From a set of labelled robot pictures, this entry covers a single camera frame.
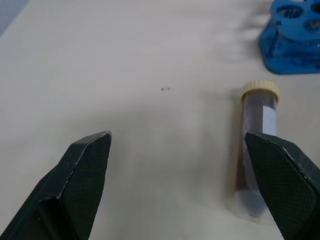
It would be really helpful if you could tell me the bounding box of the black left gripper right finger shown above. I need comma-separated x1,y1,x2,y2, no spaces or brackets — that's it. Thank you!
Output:
243,130,320,240

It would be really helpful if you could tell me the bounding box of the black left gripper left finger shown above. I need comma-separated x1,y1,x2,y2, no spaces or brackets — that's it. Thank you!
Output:
0,130,113,240

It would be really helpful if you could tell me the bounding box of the blue plastic rack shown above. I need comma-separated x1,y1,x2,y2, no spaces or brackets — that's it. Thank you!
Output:
257,0,320,75

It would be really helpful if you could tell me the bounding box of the clear tube with cream cap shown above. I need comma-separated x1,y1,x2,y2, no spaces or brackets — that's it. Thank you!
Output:
231,79,281,224

